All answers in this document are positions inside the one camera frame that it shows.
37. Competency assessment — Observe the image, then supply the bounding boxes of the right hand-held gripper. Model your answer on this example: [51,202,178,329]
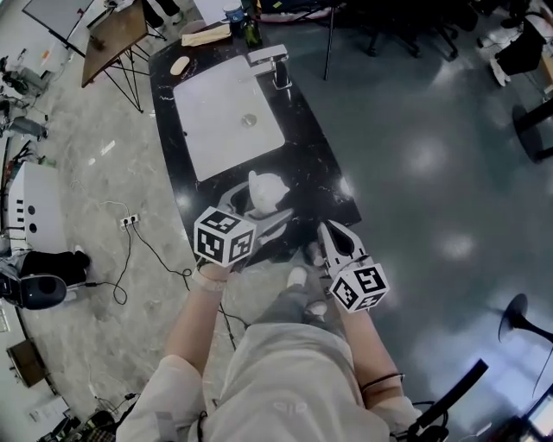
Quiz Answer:
[318,222,391,313]

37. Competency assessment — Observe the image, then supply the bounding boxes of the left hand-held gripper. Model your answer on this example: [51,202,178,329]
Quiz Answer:
[193,181,295,267]

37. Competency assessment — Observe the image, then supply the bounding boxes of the person's left forearm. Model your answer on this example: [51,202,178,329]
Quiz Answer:
[163,262,230,376]

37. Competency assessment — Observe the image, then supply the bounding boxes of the person's right forearm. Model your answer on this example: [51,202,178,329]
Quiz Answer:
[339,308,405,407]

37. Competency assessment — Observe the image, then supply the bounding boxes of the person's grey trousers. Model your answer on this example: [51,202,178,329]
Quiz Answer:
[252,280,329,333]

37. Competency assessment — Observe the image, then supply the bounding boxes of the black marble washstand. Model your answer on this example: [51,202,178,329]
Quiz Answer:
[148,38,363,264]

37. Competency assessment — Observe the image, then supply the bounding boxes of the white sink basin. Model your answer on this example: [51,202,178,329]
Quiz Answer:
[172,54,286,182]

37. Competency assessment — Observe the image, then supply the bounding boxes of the person's white shirt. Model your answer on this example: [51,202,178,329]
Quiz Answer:
[116,323,423,442]

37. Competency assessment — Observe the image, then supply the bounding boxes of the chrome faucet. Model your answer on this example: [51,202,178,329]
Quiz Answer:
[246,44,294,92]

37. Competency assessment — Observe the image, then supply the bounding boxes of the green bottle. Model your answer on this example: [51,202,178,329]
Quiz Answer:
[245,15,264,47]

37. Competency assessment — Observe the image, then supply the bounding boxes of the beige folded cloth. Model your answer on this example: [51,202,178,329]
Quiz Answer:
[180,23,232,47]

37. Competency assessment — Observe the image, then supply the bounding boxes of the black tripod pole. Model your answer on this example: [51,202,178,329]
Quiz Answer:
[322,2,346,82]

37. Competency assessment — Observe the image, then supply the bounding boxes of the white and blue mug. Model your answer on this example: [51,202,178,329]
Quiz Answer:
[222,2,244,25]

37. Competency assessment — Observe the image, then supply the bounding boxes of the black bag pink trim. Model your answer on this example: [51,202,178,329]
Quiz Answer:
[258,0,346,25]

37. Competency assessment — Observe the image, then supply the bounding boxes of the white backdrop board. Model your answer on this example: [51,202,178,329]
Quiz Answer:
[192,0,230,25]

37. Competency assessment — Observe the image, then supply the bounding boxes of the white cabinet with holes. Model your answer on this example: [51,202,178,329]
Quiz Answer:
[8,161,68,256]

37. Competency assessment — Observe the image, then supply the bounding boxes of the small wooden folding table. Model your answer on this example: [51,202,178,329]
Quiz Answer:
[80,0,168,114]

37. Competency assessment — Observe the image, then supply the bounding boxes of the black rounded device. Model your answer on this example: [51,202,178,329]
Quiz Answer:
[0,271,70,310]

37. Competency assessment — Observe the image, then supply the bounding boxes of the black-legged high table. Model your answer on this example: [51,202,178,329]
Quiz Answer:
[512,97,553,163]

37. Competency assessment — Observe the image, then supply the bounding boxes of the black office chair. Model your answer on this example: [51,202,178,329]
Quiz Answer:
[336,0,423,60]
[421,0,480,60]

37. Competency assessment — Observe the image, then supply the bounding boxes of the brown wooden crate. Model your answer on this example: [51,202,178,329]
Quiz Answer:
[6,338,51,388]

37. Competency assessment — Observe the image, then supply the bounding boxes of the grey framed panel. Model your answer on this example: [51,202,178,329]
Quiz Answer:
[21,0,96,57]

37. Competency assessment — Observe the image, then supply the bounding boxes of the beige wrist strap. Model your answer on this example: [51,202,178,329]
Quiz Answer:
[192,269,228,293]

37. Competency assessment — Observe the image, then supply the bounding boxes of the black power cable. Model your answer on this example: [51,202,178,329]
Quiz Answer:
[86,224,194,306]

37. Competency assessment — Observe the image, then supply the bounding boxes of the black hair tie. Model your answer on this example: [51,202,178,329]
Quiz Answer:
[360,373,406,392]

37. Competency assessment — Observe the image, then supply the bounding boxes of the black shoulder strap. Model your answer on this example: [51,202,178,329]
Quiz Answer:
[408,358,489,437]

